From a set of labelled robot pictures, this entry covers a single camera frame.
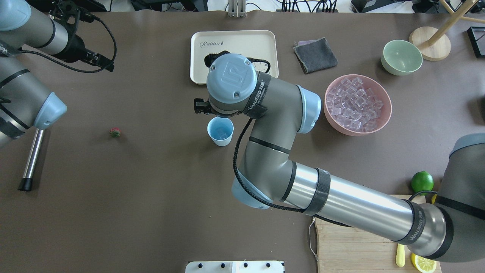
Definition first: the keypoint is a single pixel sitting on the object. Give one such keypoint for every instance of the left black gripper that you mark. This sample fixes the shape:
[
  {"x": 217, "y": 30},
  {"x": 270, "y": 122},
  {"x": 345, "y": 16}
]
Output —
[{"x": 74, "y": 46}]

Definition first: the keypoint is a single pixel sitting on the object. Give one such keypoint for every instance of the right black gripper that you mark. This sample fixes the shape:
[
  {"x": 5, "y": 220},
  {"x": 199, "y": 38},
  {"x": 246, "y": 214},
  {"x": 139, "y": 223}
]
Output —
[{"x": 201, "y": 106}]

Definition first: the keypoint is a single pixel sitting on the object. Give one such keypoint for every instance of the red strawberry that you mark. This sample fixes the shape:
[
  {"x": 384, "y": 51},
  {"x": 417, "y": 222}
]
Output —
[{"x": 115, "y": 132}]

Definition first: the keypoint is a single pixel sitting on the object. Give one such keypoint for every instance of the steel muddler black tip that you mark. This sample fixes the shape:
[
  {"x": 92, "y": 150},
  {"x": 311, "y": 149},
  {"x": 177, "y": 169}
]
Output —
[{"x": 26, "y": 182}]

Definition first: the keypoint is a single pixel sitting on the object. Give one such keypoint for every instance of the clear ice cubes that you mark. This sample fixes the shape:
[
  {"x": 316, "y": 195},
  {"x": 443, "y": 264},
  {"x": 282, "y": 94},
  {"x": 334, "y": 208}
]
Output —
[{"x": 354, "y": 102}]

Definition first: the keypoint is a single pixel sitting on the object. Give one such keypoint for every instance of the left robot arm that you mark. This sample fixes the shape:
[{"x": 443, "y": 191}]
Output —
[{"x": 25, "y": 101}]

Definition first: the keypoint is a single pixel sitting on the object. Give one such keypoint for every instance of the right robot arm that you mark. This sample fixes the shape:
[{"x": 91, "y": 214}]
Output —
[{"x": 336, "y": 179}]

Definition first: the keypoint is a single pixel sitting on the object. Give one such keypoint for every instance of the light blue plastic cup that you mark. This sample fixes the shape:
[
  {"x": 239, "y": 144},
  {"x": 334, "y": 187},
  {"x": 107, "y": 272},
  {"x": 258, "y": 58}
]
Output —
[{"x": 220, "y": 130}]

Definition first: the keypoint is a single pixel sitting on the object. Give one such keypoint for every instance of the wooden cup tree stand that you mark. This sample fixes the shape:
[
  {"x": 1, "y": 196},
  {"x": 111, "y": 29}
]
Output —
[{"x": 432, "y": 43}]

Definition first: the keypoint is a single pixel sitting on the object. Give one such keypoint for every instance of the cream rabbit tray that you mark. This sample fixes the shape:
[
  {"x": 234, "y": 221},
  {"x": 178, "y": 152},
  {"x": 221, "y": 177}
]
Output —
[{"x": 256, "y": 44}]

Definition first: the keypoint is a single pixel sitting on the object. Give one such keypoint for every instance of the brown table mat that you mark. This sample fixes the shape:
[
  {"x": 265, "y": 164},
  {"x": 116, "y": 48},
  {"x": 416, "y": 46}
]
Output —
[{"x": 160, "y": 195}]

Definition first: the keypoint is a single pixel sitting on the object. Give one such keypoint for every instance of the grey folded cloth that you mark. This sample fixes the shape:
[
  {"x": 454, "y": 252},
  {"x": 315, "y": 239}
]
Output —
[{"x": 315, "y": 55}]

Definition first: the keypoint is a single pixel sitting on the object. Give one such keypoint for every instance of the pink bowl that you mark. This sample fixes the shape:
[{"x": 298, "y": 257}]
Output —
[{"x": 358, "y": 129}]

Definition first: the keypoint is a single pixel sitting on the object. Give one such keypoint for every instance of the wooden cutting board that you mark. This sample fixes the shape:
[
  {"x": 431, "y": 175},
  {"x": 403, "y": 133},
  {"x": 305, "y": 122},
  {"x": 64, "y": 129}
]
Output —
[{"x": 350, "y": 250}]

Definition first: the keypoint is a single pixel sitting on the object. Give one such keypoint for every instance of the mint green bowl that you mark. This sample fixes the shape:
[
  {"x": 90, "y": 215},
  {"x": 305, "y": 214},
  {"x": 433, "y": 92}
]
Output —
[{"x": 401, "y": 58}]

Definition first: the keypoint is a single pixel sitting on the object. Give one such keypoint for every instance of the green lime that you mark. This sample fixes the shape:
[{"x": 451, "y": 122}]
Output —
[{"x": 422, "y": 181}]

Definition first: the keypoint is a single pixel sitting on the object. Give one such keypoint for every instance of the yellow plastic knife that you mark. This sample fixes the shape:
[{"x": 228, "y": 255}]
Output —
[{"x": 400, "y": 255}]

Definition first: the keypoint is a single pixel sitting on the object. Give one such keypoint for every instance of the lower lemon slice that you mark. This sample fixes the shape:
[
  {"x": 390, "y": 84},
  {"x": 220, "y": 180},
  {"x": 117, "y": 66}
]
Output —
[{"x": 423, "y": 265}]

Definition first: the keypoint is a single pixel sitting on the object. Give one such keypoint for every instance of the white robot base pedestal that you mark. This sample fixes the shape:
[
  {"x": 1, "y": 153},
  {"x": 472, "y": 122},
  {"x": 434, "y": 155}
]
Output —
[{"x": 236, "y": 266}]

